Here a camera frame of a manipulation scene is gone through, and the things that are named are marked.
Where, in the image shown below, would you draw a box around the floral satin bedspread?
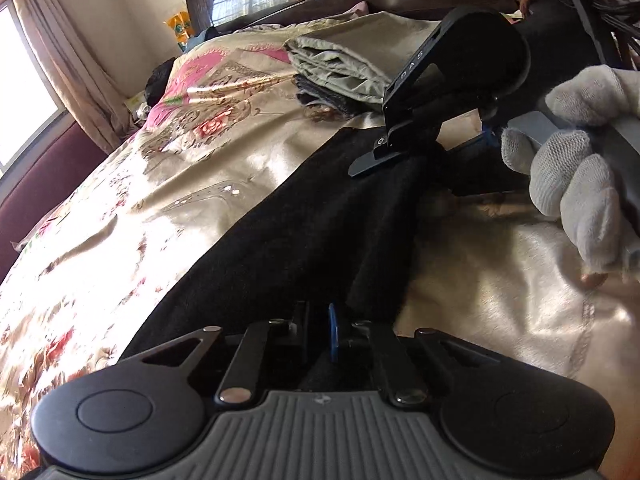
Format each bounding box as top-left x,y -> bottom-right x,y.
0,10 -> 640,480

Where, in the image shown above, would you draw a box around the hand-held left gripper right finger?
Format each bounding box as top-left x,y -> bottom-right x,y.
327,304 -> 502,409

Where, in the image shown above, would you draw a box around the window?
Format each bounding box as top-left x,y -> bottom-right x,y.
0,2 -> 65,171

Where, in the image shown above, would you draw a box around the black bag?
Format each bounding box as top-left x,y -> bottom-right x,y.
144,57 -> 177,107

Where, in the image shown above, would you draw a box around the yellow snack packet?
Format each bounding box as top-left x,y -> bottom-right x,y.
164,10 -> 195,54

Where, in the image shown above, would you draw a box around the blue cloth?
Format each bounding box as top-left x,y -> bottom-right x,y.
184,27 -> 217,55

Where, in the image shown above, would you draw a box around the beige curtain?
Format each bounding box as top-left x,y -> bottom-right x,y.
10,0 -> 138,156

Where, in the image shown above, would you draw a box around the folded dark cloth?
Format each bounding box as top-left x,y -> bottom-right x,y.
294,74 -> 362,122

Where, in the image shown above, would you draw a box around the person's right hand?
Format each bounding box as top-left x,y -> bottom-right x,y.
500,64 -> 640,277

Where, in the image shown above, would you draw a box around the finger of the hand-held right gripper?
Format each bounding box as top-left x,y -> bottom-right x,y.
348,120 -> 442,179
442,129 -> 531,197

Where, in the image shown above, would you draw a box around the purple upholstered bench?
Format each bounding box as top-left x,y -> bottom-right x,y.
0,120 -> 112,283

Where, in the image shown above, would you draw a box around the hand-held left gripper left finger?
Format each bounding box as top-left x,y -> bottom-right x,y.
119,301 -> 312,407

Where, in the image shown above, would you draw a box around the black pants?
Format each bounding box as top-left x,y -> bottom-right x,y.
119,127 -> 531,393

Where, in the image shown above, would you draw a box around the folded grey-green cloth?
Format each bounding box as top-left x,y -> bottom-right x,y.
284,29 -> 432,114

